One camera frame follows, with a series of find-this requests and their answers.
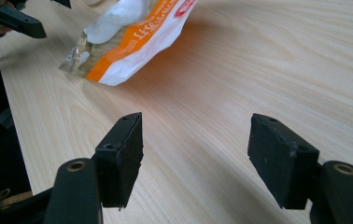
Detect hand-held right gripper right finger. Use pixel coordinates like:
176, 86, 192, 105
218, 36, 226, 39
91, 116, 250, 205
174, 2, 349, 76
247, 113, 320, 210

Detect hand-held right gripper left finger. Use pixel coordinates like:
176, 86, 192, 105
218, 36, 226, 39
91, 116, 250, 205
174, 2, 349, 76
92, 111, 145, 211

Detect orange and white powder bag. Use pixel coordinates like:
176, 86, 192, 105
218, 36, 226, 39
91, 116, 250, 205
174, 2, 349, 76
58, 0, 199, 87

